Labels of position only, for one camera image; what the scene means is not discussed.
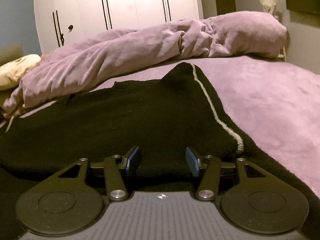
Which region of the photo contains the black knit sweater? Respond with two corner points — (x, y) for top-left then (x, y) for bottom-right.
(1, 63), (319, 239)

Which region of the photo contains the purple fleece bed sheet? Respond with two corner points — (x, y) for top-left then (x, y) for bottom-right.
(1, 56), (319, 193)

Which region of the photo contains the cream cat face pillow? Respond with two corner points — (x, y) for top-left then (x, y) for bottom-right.
(0, 54), (41, 90)

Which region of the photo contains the small side table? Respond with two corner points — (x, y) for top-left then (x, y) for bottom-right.
(274, 15), (287, 62)

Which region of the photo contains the olive green headboard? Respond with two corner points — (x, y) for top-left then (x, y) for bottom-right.
(0, 44), (23, 66)

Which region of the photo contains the purple crumpled duvet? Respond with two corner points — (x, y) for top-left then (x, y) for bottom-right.
(1, 11), (287, 118)

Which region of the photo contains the white wardrobe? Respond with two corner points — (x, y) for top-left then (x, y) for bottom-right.
(34, 0), (203, 54)

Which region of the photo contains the white bouquet decoration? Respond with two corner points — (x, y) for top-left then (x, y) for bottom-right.
(259, 0), (277, 15)

